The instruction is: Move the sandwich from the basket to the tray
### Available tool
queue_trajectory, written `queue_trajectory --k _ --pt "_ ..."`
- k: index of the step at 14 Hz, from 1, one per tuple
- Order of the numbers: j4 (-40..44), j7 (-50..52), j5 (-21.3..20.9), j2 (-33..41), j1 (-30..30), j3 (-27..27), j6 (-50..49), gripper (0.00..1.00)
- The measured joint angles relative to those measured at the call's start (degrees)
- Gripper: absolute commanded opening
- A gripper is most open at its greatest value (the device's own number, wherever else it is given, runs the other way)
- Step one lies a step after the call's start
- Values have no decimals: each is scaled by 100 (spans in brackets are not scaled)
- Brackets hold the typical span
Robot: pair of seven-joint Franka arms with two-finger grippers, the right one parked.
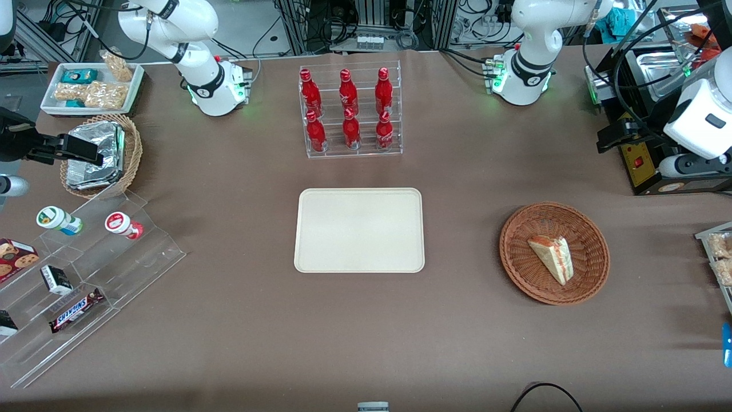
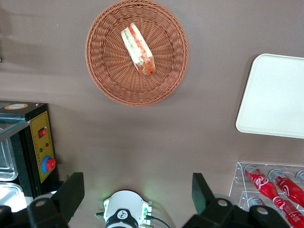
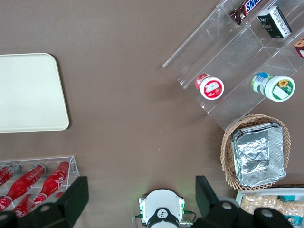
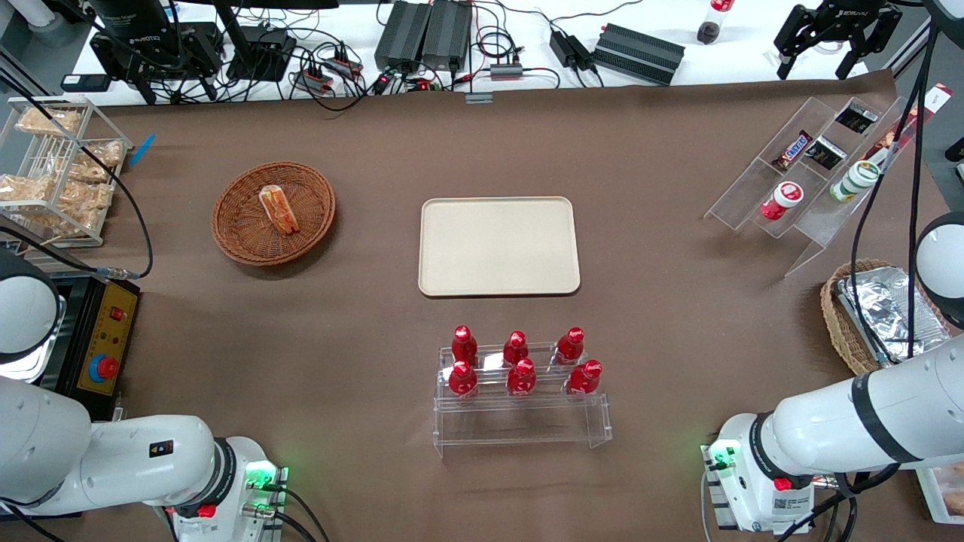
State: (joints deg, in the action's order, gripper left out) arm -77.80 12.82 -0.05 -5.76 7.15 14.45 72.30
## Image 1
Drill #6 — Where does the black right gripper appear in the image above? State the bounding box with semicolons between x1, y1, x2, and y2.
0;108;105;168

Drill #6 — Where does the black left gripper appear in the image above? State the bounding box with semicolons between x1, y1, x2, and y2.
598;112;670;155

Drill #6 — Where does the triangular sandwich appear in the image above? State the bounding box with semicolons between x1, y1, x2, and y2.
527;235;574;287

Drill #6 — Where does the white rectangular snack tray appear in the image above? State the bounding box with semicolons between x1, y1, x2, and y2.
40;62;146;117

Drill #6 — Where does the light tan wicker basket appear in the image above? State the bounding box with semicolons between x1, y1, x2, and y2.
59;113;144;200

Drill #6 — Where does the metal snack tray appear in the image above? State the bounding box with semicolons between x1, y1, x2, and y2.
694;221;732;315

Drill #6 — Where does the brown wicker basket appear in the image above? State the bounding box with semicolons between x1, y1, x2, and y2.
499;201;611;306

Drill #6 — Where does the beige plastic tray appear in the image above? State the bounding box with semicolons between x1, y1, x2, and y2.
294;188;425;274

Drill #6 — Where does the silver foil wrapped package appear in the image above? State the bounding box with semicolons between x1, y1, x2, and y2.
66;121;126;191

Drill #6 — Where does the black appliance with yellow panel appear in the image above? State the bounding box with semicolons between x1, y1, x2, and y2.
584;46;732;197

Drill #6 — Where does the small peanut brittle pack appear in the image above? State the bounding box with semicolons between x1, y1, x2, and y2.
54;83;87;103

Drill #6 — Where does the green lid yogurt cup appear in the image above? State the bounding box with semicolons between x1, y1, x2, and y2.
36;206;84;236

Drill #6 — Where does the large peanut brittle pack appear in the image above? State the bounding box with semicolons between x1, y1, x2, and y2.
84;81;129;111

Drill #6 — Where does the teal snack box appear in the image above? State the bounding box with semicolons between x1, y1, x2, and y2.
61;69;99;85

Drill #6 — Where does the red lid yogurt cup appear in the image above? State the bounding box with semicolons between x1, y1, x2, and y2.
105;211;145;240

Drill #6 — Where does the clear bag of puffed snacks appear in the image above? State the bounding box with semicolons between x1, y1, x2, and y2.
100;49;134;83

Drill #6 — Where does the red chocolate cookie box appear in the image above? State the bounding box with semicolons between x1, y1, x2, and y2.
0;238;41;284

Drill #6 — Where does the teal cloth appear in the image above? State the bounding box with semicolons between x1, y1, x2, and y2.
595;7;637;37

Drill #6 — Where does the orange red food model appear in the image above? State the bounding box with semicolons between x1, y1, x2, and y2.
683;23;723;61

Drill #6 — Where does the clear acrylic stepped display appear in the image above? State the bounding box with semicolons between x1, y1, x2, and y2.
0;189;188;390

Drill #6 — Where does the Snickers chocolate bar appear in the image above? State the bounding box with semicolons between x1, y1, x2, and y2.
49;288;106;335

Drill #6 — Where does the red cola bottle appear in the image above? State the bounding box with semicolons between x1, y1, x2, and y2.
300;69;323;118
375;67;395;115
305;110;328;153
375;110;395;152
342;108;362;151
339;69;359;117

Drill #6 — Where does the clear acrylic bottle rack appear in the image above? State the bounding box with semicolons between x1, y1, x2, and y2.
298;60;404;160

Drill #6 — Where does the aluminium equipment rack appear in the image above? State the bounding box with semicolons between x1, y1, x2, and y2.
274;0;458;56

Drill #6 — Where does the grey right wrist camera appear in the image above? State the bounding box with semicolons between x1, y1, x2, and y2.
0;175;30;199

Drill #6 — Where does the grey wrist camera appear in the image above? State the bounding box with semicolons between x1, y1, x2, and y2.
658;153;732;179
0;175;30;199

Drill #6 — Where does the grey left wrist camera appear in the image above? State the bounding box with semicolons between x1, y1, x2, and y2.
658;153;732;179

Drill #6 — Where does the black floor cable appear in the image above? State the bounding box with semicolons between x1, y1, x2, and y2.
510;382;584;412

